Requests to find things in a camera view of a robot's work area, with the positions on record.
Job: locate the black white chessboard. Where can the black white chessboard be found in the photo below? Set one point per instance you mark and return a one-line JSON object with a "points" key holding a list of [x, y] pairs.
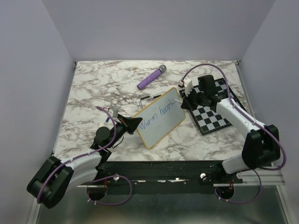
{"points": [[208, 121]]}

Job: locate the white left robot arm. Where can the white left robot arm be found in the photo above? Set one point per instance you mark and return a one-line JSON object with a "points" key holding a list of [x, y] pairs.
{"points": [[55, 177]]}

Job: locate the yellow framed whiteboard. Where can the yellow framed whiteboard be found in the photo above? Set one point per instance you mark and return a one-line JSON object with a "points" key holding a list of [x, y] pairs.
{"points": [[159, 118]]}

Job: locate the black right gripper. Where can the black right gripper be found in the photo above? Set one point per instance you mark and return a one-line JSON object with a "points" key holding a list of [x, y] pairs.
{"points": [[187, 103]]}

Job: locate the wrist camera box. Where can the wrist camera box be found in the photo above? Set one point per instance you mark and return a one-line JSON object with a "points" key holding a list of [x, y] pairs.
{"points": [[114, 111], [187, 85]]}

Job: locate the purple glitter microphone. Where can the purple glitter microphone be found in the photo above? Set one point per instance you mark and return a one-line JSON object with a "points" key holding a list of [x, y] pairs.
{"points": [[151, 77]]}

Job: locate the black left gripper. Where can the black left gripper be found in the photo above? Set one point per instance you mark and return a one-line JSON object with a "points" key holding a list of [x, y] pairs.
{"points": [[129, 124]]}

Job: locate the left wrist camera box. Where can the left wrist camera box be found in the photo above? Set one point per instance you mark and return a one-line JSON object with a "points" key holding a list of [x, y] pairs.
{"points": [[114, 111]]}

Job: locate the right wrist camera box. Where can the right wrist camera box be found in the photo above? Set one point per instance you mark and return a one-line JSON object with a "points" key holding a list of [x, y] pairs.
{"points": [[187, 85]]}

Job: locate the wire whiteboard stand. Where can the wire whiteboard stand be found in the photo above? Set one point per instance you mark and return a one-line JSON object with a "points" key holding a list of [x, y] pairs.
{"points": [[149, 98]]}

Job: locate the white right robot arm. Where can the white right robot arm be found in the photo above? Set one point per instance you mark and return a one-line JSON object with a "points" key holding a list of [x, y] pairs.
{"points": [[261, 141]]}

